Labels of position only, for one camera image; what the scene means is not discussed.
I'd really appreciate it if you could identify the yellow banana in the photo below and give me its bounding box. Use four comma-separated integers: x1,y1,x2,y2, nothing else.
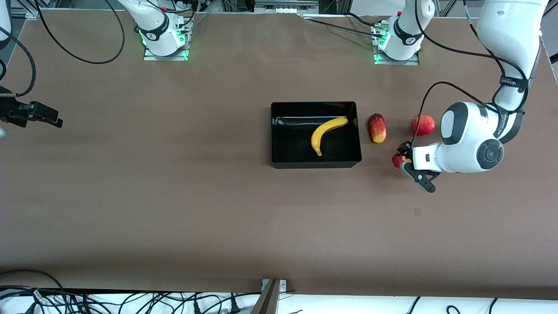
310,117,349,157

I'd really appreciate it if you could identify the black plastic box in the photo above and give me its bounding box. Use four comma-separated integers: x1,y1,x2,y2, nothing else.
270,101,363,169

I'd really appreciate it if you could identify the red pomegranate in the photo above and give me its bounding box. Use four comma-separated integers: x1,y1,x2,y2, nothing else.
412,114,436,136

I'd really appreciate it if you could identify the red yellow mango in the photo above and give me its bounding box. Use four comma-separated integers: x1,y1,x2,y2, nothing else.
367,113,388,144

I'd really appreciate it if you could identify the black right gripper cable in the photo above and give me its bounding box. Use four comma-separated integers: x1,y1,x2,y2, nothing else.
0,27,36,97

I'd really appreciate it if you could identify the long looping black cable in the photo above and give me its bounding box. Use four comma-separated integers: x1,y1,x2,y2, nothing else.
35,0,126,65

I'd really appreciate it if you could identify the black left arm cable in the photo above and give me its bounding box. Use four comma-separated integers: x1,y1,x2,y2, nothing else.
412,0,530,144

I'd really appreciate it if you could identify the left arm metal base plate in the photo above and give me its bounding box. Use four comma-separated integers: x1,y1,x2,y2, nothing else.
373,21,420,66

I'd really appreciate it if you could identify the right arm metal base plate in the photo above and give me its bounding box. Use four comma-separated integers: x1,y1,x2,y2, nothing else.
143,17,189,61

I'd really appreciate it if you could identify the black base power cable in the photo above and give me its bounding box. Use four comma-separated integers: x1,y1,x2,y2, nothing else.
301,13,385,39

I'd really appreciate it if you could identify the black arched floor cable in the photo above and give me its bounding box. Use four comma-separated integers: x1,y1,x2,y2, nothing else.
0,269,66,297

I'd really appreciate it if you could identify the black base cable bundle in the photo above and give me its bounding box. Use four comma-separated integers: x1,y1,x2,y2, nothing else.
172,0,210,33

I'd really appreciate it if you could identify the black tangled floor cable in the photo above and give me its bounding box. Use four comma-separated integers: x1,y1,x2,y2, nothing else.
0,286,94,314
111,291,205,314
187,291,262,314

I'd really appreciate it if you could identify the silver table edge bracket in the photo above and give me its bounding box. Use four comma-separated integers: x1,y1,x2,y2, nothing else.
261,278,288,294

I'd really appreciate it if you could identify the grey metal frame bar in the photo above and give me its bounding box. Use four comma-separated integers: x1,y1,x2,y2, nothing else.
254,0,320,16

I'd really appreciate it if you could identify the aluminium profile post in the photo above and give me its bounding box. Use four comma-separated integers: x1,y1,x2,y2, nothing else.
250,279,280,314

